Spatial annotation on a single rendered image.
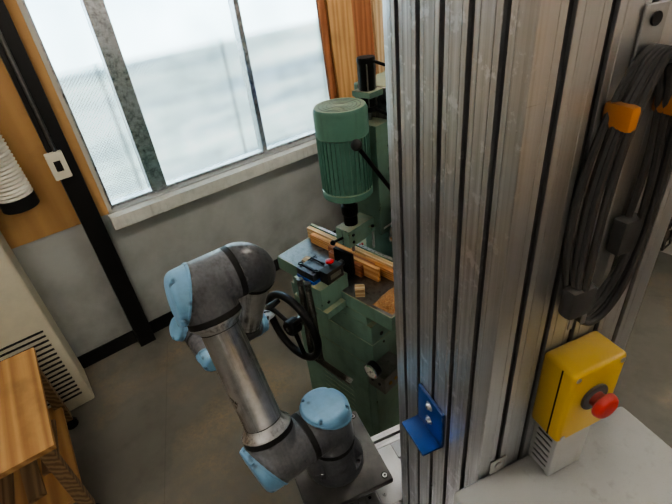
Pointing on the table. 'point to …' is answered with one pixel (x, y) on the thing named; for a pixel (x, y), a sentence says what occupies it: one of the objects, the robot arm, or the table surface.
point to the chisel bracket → (355, 231)
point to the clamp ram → (345, 260)
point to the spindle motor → (340, 155)
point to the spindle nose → (350, 213)
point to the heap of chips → (387, 302)
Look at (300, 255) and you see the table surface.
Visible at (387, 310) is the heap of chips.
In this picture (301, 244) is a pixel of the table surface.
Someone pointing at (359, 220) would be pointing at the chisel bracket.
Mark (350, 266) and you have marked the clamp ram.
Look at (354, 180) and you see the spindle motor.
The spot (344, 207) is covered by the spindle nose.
